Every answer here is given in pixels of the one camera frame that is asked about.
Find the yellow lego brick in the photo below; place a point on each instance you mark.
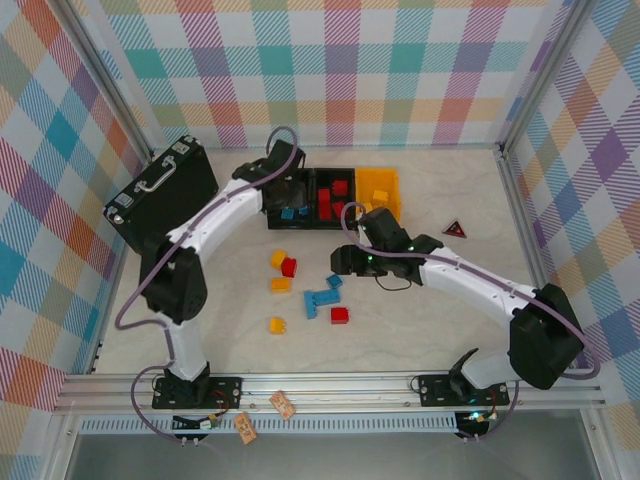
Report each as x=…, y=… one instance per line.
x=366, y=207
x=278, y=259
x=277, y=325
x=280, y=285
x=380, y=197

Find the red lego brick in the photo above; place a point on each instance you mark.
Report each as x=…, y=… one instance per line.
x=324, y=212
x=341, y=188
x=289, y=267
x=340, y=315
x=339, y=209
x=324, y=196

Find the long blue lego brick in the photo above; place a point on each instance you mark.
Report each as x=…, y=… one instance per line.
x=310, y=306
x=303, y=211
x=327, y=297

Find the blue square lego brick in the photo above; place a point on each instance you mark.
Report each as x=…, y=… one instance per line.
x=334, y=281
x=288, y=214

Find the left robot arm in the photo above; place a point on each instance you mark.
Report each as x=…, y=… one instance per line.
x=220, y=215

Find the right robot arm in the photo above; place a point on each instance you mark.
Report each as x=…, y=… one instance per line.
x=475, y=285

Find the black plastic bin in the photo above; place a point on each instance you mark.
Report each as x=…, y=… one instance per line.
x=325, y=179
x=280, y=225

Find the yellow plastic bin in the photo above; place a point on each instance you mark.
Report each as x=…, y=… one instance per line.
x=390, y=180

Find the red black triangle piece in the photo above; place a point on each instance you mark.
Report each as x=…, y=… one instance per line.
x=456, y=231

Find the black carrying case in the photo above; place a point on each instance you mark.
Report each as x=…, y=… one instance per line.
x=145, y=210

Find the orange paper tag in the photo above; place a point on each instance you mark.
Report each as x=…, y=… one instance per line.
x=245, y=427
x=282, y=405

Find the small power connector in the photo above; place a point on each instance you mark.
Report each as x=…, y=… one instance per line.
x=477, y=416
x=210, y=423

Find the silver rear frame rail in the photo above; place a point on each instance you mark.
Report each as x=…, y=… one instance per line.
x=400, y=146

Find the silver side frame rail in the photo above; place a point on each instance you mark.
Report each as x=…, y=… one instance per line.
x=517, y=200
x=102, y=340

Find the silver front frame rail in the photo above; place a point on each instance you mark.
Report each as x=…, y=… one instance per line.
x=325, y=387

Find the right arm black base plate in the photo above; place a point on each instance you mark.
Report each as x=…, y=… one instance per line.
x=432, y=390

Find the silver rear frame post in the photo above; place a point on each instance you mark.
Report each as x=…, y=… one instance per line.
x=545, y=75
x=110, y=80

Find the silver frame post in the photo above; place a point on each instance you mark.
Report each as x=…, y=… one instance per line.
x=110, y=80
x=60, y=450
x=545, y=75
x=600, y=445

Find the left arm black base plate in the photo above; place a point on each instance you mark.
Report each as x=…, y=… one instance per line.
x=227, y=392

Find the silver front frame post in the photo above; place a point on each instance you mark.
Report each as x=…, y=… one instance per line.
x=60, y=450
x=600, y=445

